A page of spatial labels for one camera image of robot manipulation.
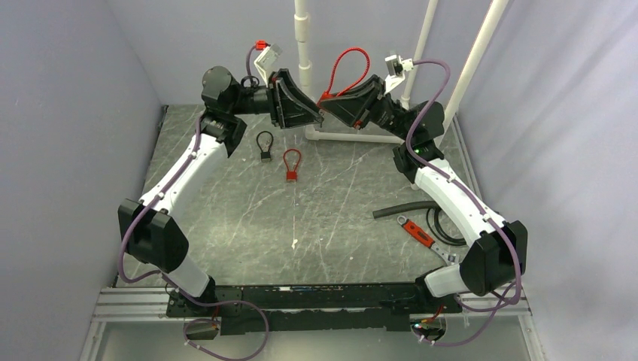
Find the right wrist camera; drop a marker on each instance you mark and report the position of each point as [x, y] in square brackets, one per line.
[397, 68]

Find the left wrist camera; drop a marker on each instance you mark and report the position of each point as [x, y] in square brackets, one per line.
[268, 55]

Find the red cable lock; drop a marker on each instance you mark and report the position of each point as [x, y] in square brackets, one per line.
[292, 158]
[350, 68]

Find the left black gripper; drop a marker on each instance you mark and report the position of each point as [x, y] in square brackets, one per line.
[289, 106]

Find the black cable lock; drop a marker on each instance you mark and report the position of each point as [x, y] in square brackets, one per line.
[264, 142]

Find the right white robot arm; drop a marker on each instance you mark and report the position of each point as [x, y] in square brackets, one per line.
[497, 247]

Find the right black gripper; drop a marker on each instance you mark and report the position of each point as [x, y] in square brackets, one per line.
[350, 109]

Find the red handled tool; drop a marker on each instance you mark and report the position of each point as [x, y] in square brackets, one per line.
[423, 238]

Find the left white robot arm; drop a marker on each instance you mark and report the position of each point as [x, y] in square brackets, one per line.
[149, 225]

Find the white PVC pipe frame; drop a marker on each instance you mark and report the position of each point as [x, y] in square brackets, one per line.
[339, 42]

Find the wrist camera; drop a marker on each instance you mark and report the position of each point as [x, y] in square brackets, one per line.
[397, 68]
[268, 55]

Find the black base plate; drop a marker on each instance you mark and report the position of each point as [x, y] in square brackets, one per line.
[254, 308]

